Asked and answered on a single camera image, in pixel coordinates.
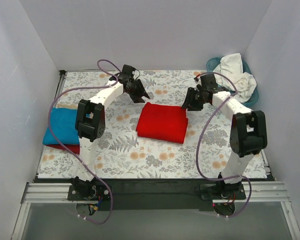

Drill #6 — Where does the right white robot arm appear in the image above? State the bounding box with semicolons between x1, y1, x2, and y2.
182;72;268;194

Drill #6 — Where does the aluminium frame rail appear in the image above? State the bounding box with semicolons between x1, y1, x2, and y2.
11;181;78;240

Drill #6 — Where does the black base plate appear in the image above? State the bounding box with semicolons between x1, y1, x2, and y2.
67;177;251;212

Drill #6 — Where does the purple cable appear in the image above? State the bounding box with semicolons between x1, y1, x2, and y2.
47;59;114;225
194;72;253;220

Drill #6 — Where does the folded dark red t-shirt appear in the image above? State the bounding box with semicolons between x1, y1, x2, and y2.
47;144;80;155

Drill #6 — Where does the white crumpled t-shirt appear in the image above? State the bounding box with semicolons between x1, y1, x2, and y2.
213;53;257;103

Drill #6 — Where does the folded tan t-shirt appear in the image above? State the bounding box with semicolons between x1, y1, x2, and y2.
57;103;78;110

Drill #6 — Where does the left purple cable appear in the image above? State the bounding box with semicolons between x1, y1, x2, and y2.
47;59;114;225

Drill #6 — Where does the teal plastic basket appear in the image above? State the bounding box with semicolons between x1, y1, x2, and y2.
206;57;259;108

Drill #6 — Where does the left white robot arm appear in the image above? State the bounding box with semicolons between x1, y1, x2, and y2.
71;64;149;200

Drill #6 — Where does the folded blue t-shirt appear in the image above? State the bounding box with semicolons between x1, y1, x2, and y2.
50;107;80;145

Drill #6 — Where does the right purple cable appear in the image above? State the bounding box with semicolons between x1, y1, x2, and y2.
194;72;253;220

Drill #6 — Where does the floral table mat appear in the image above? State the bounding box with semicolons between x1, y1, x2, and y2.
37;70;270;179

